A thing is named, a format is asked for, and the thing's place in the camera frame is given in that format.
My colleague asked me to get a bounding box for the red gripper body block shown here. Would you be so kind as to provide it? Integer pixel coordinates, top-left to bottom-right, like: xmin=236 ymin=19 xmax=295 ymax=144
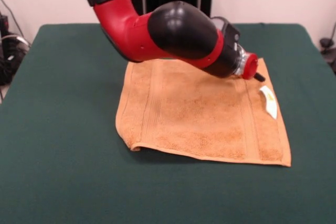
xmin=239 ymin=52 xmax=260 ymax=80

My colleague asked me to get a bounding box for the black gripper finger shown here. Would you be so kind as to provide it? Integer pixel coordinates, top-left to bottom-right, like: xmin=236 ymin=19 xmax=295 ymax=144
xmin=253 ymin=71 xmax=266 ymax=83

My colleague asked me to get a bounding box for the orange terry towel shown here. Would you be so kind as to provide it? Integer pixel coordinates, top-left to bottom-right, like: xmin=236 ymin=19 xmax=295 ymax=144
xmin=114 ymin=57 xmax=292 ymax=168

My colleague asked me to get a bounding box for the black floor object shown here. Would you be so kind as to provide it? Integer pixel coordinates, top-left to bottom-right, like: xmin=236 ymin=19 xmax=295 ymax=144
xmin=322 ymin=48 xmax=336 ymax=75

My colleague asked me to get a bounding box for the small black adapter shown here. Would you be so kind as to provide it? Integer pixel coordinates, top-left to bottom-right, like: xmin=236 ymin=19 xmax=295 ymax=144
xmin=319 ymin=38 xmax=333 ymax=49

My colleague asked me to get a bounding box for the dark green table cloth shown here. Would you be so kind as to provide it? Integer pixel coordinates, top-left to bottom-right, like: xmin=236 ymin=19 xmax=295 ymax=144
xmin=0 ymin=23 xmax=336 ymax=224

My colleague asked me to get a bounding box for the red and black power strip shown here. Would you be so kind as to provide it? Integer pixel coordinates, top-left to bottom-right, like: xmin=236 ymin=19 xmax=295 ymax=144
xmin=0 ymin=15 xmax=10 ymax=36

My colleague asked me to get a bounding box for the white cable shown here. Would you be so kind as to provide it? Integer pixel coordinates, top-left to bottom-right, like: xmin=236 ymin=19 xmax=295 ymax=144
xmin=0 ymin=34 xmax=29 ymax=48

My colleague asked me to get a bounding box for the black cable bundle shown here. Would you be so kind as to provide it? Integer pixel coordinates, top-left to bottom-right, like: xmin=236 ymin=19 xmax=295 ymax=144
xmin=0 ymin=37 xmax=29 ymax=86

